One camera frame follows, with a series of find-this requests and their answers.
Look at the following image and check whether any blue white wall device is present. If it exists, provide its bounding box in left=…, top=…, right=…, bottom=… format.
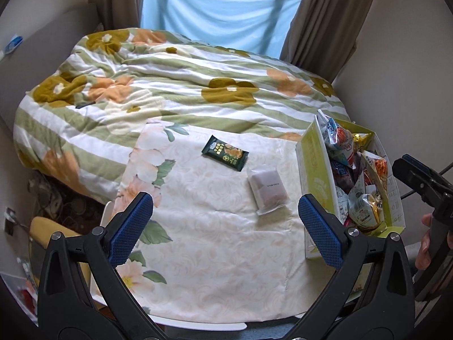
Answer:
left=0, top=35, right=23, bottom=60

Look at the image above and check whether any red white snack bag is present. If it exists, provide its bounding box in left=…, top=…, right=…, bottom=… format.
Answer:
left=316, top=110, right=354, bottom=167

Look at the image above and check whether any green striped floral duvet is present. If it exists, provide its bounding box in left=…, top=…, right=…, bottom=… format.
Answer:
left=13, top=28, right=349, bottom=203

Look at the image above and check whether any person right hand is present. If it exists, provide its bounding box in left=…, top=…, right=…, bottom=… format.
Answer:
left=415, top=213, right=433, bottom=270

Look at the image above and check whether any brown right curtain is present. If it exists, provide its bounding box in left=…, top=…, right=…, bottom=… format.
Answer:
left=280, top=0, right=373, bottom=82

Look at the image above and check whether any floral cream tablecloth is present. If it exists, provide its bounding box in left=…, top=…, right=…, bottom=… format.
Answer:
left=114, top=120, right=334, bottom=324

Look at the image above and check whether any translucent white pouch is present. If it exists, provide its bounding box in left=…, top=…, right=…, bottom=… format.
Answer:
left=247, top=166, right=289, bottom=216

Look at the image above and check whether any green cardboard box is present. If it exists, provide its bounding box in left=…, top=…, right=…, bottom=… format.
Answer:
left=296, top=118, right=406, bottom=260

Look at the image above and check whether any black phone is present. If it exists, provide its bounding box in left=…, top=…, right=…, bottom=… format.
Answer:
left=75, top=101, right=96, bottom=109

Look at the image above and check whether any black cable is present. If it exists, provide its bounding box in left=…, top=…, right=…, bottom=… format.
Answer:
left=399, top=160, right=453, bottom=201

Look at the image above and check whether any yellow foil snack bag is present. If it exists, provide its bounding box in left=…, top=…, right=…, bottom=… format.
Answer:
left=349, top=133, right=388, bottom=235

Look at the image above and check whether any dark green cracker packet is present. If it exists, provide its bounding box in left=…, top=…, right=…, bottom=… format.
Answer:
left=201, top=135, right=249, bottom=172

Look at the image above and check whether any light blue cloth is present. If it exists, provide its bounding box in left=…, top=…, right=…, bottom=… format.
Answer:
left=140, top=0, right=301, bottom=58

